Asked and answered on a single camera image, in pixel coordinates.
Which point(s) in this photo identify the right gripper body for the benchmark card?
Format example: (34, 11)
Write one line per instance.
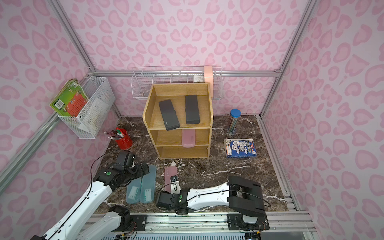
(174, 186)

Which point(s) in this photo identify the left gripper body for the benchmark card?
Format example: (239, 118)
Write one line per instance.
(141, 169)

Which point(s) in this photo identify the pink pencil case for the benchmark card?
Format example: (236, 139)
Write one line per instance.
(188, 138)
(169, 174)

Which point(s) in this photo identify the black pencil case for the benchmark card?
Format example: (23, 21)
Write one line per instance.
(169, 115)
(192, 110)

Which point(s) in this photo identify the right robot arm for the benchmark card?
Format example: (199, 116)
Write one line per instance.
(239, 194)

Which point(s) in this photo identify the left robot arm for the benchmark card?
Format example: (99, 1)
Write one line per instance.
(69, 227)

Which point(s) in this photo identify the wooden three-tier shelf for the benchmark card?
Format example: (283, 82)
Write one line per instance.
(168, 144)

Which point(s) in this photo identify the blue-lid pencil tube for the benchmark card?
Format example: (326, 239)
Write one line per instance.
(235, 115)

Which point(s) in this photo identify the red pen cup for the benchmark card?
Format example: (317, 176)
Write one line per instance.
(125, 142)

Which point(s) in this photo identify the white paper in basket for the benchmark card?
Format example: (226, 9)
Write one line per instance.
(92, 120)

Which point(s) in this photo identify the white mesh basket left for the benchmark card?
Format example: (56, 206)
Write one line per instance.
(94, 87)

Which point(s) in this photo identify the blue white box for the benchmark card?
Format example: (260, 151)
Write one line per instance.
(240, 148)

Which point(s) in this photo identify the green red booklet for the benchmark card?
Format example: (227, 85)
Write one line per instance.
(70, 100)

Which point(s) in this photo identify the pink box in rack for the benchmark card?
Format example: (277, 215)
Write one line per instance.
(208, 78)

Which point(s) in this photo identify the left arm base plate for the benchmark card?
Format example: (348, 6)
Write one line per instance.
(138, 222)

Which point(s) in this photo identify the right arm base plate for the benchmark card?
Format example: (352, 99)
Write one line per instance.
(246, 223)

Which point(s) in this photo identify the white wire rack back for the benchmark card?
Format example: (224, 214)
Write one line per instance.
(144, 77)

